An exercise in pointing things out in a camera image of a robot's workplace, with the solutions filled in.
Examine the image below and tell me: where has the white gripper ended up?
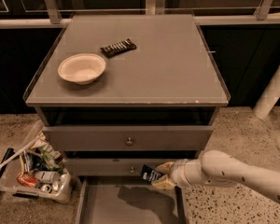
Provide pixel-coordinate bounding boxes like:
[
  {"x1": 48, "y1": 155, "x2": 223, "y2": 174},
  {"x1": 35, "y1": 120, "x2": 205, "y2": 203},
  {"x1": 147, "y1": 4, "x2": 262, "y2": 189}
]
[{"x1": 151, "y1": 159, "x2": 189, "y2": 190}]

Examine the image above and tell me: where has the blue rxbar blueberry bar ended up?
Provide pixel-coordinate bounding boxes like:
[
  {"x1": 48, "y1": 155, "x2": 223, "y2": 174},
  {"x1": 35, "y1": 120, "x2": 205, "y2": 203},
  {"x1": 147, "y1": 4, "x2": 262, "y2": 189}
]
[{"x1": 141, "y1": 165, "x2": 163, "y2": 184}]

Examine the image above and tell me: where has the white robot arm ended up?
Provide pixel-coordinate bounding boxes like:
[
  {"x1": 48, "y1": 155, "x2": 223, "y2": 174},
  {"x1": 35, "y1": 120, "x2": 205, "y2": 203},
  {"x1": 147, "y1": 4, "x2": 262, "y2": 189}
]
[{"x1": 151, "y1": 150, "x2": 280, "y2": 204}]

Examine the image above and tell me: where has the grey open bottom drawer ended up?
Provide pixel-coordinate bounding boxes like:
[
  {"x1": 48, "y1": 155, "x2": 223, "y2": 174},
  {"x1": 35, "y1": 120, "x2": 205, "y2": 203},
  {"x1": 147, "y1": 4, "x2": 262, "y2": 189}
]
[{"x1": 75, "y1": 176, "x2": 189, "y2": 224}]

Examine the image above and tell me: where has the grey middle drawer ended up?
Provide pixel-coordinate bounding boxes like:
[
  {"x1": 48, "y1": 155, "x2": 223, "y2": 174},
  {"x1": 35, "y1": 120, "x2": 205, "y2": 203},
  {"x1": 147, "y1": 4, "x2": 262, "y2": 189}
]
[{"x1": 63, "y1": 159, "x2": 170, "y2": 176}]

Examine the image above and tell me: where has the grey drawer cabinet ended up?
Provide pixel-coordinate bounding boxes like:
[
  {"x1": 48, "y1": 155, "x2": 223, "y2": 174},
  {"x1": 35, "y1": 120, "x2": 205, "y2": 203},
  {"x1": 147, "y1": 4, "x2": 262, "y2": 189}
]
[{"x1": 22, "y1": 13, "x2": 231, "y2": 177}]

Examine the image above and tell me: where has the grey top drawer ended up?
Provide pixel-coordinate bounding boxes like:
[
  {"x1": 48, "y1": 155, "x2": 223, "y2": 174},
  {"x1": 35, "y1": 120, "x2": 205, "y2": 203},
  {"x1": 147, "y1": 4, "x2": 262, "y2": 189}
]
[{"x1": 43, "y1": 126, "x2": 213, "y2": 151}]

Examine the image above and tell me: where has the silver can top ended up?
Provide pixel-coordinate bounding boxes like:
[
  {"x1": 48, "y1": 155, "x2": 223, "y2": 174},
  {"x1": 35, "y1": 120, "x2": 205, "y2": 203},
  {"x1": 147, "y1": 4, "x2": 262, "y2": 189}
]
[{"x1": 40, "y1": 184, "x2": 52, "y2": 193}]

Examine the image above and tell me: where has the clear plastic storage bin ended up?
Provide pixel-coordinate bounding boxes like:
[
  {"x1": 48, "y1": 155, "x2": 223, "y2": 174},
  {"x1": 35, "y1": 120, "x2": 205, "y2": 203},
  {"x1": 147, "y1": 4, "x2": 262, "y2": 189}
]
[{"x1": 0, "y1": 121, "x2": 72, "y2": 203}]

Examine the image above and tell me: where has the red soda can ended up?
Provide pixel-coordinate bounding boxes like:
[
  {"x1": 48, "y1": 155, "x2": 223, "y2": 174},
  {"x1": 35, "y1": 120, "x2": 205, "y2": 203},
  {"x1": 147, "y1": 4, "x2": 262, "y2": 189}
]
[{"x1": 17, "y1": 173, "x2": 38, "y2": 188}]

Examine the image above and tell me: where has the white paper bowl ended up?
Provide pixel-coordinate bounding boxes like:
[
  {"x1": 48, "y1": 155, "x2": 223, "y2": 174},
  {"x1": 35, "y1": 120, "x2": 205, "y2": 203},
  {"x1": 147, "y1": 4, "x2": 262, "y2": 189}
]
[{"x1": 58, "y1": 53, "x2": 106, "y2": 85}]

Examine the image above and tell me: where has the dark brown snack bar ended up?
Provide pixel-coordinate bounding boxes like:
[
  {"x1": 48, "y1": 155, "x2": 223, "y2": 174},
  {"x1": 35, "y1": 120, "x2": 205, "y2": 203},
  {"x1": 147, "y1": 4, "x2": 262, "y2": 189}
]
[{"x1": 100, "y1": 38, "x2": 137, "y2": 58}]

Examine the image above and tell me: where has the white stick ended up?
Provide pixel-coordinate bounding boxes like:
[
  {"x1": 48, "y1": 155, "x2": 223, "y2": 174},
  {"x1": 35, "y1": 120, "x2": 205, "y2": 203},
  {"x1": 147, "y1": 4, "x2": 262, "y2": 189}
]
[{"x1": 0, "y1": 137, "x2": 39, "y2": 169}]

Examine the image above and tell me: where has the white diagonal pole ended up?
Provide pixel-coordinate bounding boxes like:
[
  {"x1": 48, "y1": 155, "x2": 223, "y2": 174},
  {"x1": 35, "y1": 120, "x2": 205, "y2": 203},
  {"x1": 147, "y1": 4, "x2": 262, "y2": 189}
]
[{"x1": 253, "y1": 64, "x2": 280, "y2": 119}]

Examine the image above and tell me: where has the metal window railing frame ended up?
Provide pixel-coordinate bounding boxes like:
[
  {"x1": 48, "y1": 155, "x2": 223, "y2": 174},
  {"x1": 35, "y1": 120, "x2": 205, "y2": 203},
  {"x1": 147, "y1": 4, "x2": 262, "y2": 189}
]
[{"x1": 0, "y1": 0, "x2": 280, "y2": 29}]

